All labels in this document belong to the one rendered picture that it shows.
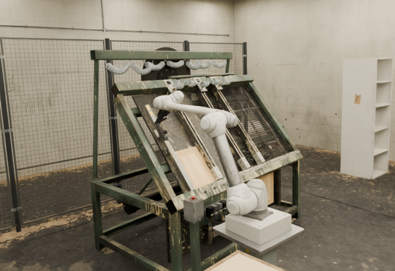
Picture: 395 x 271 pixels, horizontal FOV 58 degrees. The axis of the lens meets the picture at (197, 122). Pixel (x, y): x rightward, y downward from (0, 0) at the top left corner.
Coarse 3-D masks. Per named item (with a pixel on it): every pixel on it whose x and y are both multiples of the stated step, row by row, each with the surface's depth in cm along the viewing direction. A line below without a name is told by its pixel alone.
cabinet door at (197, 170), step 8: (176, 152) 336; (184, 152) 341; (192, 152) 348; (184, 160) 335; (192, 160) 342; (200, 160) 347; (184, 168) 329; (192, 168) 336; (200, 168) 342; (208, 168) 347; (192, 176) 330; (200, 176) 335; (208, 176) 341; (200, 184) 329
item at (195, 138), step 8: (168, 80) 378; (168, 88) 370; (176, 88) 367; (176, 112) 369; (184, 112) 367; (184, 120) 363; (192, 128) 361; (192, 136) 357; (200, 144) 353; (200, 152) 352; (208, 152) 352; (208, 160) 347; (216, 168) 346; (216, 176) 342
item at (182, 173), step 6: (144, 108) 347; (150, 108) 347; (150, 120) 342; (156, 126) 338; (162, 138) 334; (168, 144) 333; (174, 156) 328; (174, 162) 327; (180, 168) 324; (180, 174) 323; (186, 174) 324; (186, 180) 319; (186, 186) 319; (192, 186) 319
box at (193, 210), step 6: (198, 198) 289; (186, 204) 285; (192, 204) 280; (198, 204) 284; (186, 210) 286; (192, 210) 281; (198, 210) 284; (186, 216) 287; (192, 216) 282; (198, 216) 285; (192, 222) 283
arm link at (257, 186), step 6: (252, 180) 264; (258, 180) 264; (252, 186) 260; (258, 186) 260; (264, 186) 262; (258, 192) 258; (264, 192) 261; (258, 198) 256; (264, 198) 261; (258, 204) 256; (264, 204) 262; (252, 210) 263; (258, 210) 262
